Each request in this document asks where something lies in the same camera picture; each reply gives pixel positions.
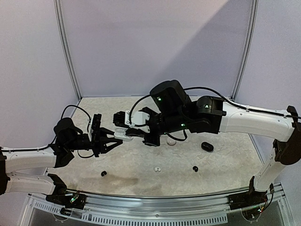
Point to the black earbud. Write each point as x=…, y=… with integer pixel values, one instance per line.
x=195, y=168
x=104, y=173

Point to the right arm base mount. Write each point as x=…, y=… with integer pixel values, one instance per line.
x=246, y=199

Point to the aluminium corner post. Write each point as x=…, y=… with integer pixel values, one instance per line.
x=246, y=49
x=66, y=49

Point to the left aluminium corner post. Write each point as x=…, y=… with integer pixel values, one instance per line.
x=66, y=49

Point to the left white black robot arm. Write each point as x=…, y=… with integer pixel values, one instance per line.
x=69, y=138

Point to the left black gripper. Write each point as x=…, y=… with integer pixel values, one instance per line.
x=98, y=139

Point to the white earbud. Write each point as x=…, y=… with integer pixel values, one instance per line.
x=157, y=169

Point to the black earbud right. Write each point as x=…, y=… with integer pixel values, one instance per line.
x=195, y=168

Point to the aluminium front rail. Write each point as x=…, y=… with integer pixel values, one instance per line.
x=194, y=210

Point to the right aluminium corner post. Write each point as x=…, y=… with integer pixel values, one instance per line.
x=246, y=49

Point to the black earbud left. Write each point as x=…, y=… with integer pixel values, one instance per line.
x=104, y=173

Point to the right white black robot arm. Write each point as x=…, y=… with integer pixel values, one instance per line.
x=215, y=114

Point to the black earbud charging case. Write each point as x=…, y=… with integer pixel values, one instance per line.
x=207, y=147

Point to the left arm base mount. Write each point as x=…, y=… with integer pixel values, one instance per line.
x=70, y=200

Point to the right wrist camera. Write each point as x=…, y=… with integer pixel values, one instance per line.
x=137, y=120

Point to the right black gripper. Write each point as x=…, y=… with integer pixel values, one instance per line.
x=152, y=128

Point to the white oblong charging case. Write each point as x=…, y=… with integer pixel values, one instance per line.
x=120, y=133

